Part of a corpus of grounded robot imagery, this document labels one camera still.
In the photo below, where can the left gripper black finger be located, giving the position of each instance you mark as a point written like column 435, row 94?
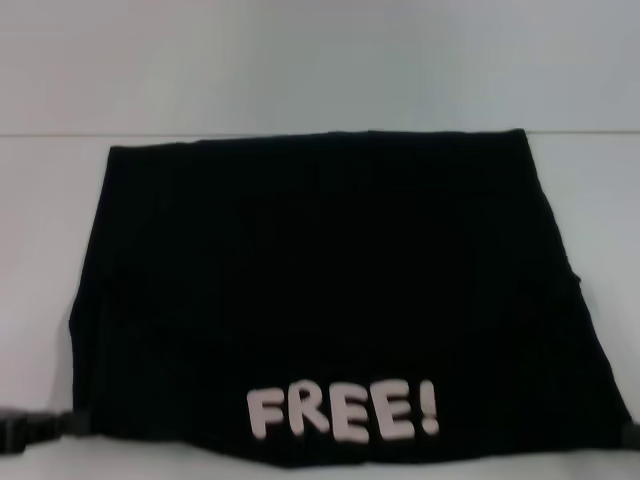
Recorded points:
column 45, row 425

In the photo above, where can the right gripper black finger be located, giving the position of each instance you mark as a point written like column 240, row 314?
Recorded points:
column 633, row 431

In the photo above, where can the black shirt with FREE print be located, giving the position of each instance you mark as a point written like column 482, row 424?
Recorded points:
column 300, row 250

